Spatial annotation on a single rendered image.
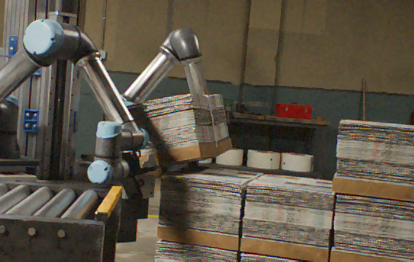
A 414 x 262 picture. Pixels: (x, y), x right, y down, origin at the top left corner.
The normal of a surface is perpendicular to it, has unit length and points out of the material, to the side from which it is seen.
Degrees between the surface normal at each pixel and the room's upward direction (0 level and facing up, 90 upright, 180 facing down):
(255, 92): 90
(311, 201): 90
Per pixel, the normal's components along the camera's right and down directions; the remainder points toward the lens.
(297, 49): 0.04, 0.06
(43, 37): -0.38, -0.07
